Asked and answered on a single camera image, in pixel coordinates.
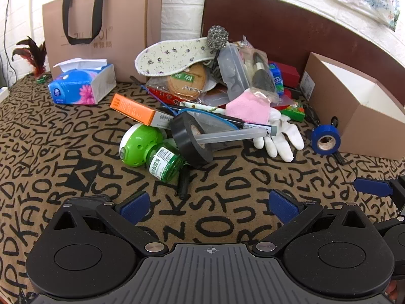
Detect makeup brush in clear bag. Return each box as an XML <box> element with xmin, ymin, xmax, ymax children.
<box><xmin>239</xmin><ymin>36</ymin><xmax>280</xmax><ymax>105</ymax></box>

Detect steel wool scrubber ball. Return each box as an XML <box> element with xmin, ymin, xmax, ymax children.
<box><xmin>207</xmin><ymin>25</ymin><xmax>229</xmax><ymax>51</ymax></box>

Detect black marker pen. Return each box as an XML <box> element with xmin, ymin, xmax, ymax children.
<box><xmin>161</xmin><ymin>103</ymin><xmax>244</xmax><ymax>125</ymax></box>

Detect black electrical tape roll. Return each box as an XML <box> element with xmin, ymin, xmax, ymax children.
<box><xmin>171</xmin><ymin>111</ymin><xmax>216</xmax><ymax>169</ymax></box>

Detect green mosquito repellent heater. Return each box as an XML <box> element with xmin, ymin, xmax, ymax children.
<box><xmin>119</xmin><ymin>124</ymin><xmax>187</xmax><ymax>184</ymax></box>

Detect small green box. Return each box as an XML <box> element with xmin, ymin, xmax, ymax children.
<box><xmin>280</xmin><ymin>101</ymin><xmax>307</xmax><ymax>122</ymax></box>

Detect blue green gum packet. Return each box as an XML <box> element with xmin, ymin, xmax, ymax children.
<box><xmin>269</xmin><ymin>63</ymin><xmax>284</xmax><ymax>97</ymax></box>

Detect letter printed brown blanket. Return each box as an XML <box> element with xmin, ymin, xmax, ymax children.
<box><xmin>0</xmin><ymin>73</ymin><xmax>405</xmax><ymax>304</ymax></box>

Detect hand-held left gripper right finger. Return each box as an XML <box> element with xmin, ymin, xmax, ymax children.
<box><xmin>252</xmin><ymin>189</ymin><xmax>377</xmax><ymax>257</ymax></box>

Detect brown cardboard box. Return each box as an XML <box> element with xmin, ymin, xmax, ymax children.
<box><xmin>300</xmin><ymin>51</ymin><xmax>405</xmax><ymax>160</ymax></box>

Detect blue floral tissue pack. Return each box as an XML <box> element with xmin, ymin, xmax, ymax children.
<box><xmin>48</xmin><ymin>58</ymin><xmax>117</xmax><ymax>106</ymax></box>

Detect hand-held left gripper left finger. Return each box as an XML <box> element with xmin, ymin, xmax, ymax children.
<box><xmin>52</xmin><ymin>192</ymin><xmax>168</xmax><ymax>257</ymax></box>

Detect clear tube pen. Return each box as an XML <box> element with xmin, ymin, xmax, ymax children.
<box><xmin>194</xmin><ymin>125</ymin><xmax>279</xmax><ymax>144</ymax></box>

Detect clear plastic case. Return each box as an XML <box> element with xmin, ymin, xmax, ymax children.
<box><xmin>218</xmin><ymin>45</ymin><xmax>254</xmax><ymax>103</ymax></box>

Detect thin black pen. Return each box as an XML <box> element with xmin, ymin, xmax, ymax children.
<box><xmin>177</xmin><ymin>165</ymin><xmax>192</xmax><ymax>201</ymax></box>

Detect black scissors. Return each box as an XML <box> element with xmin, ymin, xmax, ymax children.
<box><xmin>304</xmin><ymin>103</ymin><xmax>321</xmax><ymax>125</ymax></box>

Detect pink knitted mask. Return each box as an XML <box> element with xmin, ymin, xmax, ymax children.
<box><xmin>225</xmin><ymin>93</ymin><xmax>272</xmax><ymax>126</ymax></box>

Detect blue tape roll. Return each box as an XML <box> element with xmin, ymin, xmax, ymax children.
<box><xmin>311</xmin><ymin>124</ymin><xmax>340</xmax><ymax>156</ymax></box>

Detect floral fabric insole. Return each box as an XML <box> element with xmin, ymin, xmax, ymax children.
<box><xmin>135</xmin><ymin>37</ymin><xmax>213</xmax><ymax>77</ymax></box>

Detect round biscuit packet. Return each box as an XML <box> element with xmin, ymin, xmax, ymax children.
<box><xmin>147</xmin><ymin>63</ymin><xmax>219</xmax><ymax>102</ymax></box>

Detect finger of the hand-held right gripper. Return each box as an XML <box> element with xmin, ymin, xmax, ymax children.
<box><xmin>375</xmin><ymin>215</ymin><xmax>405</xmax><ymax>239</ymax></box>
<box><xmin>354</xmin><ymin>175</ymin><xmax>405</xmax><ymax>211</ymax></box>

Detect avocado print pencil case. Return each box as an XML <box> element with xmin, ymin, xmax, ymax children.
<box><xmin>180</xmin><ymin>101</ymin><xmax>227</xmax><ymax>115</ymax></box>

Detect dark red box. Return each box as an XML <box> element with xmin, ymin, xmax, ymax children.
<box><xmin>278</xmin><ymin>63</ymin><xmax>300</xmax><ymax>87</ymax></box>

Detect red printed packet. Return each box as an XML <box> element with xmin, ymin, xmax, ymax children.
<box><xmin>146</xmin><ymin>84</ymin><xmax>190</xmax><ymax>106</ymax></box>

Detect blue cord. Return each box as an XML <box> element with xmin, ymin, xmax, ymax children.
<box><xmin>130</xmin><ymin>76</ymin><xmax>244</xmax><ymax>154</ymax></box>

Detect red round lid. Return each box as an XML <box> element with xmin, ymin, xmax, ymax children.
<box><xmin>278</xmin><ymin>89</ymin><xmax>293</xmax><ymax>106</ymax></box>

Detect orange white medicine box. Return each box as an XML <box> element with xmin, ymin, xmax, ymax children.
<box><xmin>110</xmin><ymin>93</ymin><xmax>173</xmax><ymax>130</ymax></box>

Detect red black feather shuttlecock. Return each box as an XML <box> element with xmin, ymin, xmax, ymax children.
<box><xmin>12</xmin><ymin>36</ymin><xmax>48</xmax><ymax>84</ymax></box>

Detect white glove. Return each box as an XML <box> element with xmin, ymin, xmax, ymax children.
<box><xmin>253</xmin><ymin>109</ymin><xmax>305</xmax><ymax>162</ymax></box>

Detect dark brown wooden board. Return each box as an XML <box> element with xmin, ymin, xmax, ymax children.
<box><xmin>201</xmin><ymin>0</ymin><xmax>405</xmax><ymax>86</ymax></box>

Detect brown paper shopping bag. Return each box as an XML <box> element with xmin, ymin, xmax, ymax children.
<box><xmin>42</xmin><ymin>0</ymin><xmax>163</xmax><ymax>83</ymax></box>

